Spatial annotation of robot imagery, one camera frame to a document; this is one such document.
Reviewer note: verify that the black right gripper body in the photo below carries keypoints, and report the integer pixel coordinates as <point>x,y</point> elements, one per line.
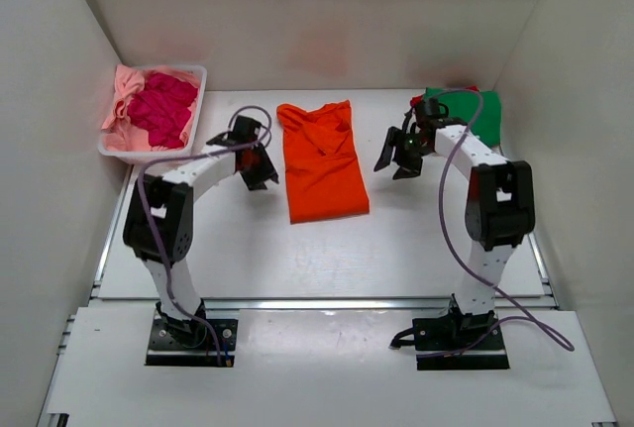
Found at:
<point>409,140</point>

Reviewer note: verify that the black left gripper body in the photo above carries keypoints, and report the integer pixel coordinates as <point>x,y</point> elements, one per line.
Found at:
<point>254,167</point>

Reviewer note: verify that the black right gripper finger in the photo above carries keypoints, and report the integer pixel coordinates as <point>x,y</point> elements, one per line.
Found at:
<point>408,166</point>
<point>390,146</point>

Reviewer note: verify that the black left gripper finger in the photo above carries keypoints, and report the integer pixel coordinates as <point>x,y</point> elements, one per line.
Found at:
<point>264,162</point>
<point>255,179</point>

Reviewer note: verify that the orange t-shirt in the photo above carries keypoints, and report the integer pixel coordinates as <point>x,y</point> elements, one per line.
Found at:
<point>323,177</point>

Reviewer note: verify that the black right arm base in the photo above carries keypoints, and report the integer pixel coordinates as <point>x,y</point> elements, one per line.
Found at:
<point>455,341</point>

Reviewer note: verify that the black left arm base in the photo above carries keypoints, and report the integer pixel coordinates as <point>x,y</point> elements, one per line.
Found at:
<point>187,343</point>

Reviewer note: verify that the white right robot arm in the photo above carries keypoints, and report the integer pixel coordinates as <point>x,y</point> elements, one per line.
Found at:
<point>499,210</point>

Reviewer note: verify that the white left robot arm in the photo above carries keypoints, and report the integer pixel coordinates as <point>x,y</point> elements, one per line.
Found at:
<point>160,218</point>

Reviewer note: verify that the folded red t-shirt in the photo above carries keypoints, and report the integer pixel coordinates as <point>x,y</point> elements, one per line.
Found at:
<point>456,102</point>

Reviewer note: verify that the folded green t-shirt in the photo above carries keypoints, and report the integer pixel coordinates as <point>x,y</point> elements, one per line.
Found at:
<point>487,125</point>

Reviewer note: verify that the white plastic basket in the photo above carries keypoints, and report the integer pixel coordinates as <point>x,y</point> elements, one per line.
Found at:
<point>148,149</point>

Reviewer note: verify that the magenta t-shirt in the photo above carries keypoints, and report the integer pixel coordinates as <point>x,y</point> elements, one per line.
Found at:
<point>163,108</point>

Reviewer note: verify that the light pink t-shirt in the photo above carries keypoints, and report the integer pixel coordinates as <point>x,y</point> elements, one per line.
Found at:
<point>121,95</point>

